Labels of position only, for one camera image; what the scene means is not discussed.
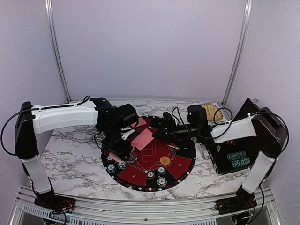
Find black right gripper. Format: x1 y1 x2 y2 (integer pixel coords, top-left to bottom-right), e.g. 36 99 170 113
152 120 199 145

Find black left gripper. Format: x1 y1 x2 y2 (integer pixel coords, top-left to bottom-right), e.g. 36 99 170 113
101 124 133 161

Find red playing card deck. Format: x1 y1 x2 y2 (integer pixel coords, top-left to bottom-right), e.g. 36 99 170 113
109 152 120 162

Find triangular all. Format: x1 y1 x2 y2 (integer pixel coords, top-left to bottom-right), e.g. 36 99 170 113
167 145 180 155

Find dealt red card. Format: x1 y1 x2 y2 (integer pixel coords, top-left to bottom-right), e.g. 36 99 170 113
133 117 147 128
131 129 154 151

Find green chips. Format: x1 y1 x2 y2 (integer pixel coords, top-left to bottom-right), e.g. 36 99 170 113
106 164 116 174
157 166 166 176

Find orange big blind button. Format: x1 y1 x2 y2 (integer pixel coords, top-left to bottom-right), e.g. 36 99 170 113
160 156 171 165

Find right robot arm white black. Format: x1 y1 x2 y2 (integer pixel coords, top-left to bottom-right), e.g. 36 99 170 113
152 105 289 210

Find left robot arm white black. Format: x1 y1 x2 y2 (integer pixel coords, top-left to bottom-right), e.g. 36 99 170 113
15 96 139 209

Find round red black poker mat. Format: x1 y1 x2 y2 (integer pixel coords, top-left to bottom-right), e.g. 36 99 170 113
100 115 196 192

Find yellow woven bamboo mat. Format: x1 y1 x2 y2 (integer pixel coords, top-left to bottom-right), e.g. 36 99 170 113
201 104 224 121

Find red dice in case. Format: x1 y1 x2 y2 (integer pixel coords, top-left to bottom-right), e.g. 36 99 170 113
227 140 236 146

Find black poker set case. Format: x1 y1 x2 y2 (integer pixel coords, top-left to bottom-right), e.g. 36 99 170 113
201 97 279 176

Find teal chip row upper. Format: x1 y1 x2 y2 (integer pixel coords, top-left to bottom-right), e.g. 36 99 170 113
227 151 247 161

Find teal chip row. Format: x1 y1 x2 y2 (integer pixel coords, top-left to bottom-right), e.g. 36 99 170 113
231 157 250 168
227 151 247 161

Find teal chip row lower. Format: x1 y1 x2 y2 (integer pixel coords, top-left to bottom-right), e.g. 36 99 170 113
231 157 250 168

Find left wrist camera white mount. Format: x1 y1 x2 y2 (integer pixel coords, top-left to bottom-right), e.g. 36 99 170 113
120 129 135 140

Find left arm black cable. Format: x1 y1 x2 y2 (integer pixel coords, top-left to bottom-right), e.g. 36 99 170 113
0 95 91 156

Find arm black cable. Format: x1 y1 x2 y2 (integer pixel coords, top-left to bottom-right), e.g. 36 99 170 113
0 95 91 156
171 105 291 150

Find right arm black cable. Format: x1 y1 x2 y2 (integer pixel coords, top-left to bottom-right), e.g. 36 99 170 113
171 105 291 150

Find front aluminium rail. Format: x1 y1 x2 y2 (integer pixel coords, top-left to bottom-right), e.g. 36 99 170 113
8 186 282 225

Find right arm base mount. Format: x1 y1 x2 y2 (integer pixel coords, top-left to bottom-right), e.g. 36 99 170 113
214 196 257 215

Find left aluminium frame post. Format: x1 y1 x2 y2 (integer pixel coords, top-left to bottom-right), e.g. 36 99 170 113
45 0 71 102

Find aluminium frame post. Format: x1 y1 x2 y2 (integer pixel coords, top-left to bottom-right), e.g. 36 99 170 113
45 0 71 102
221 0 253 106

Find right aluminium frame post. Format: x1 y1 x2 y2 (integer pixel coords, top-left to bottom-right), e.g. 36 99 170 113
221 0 253 106

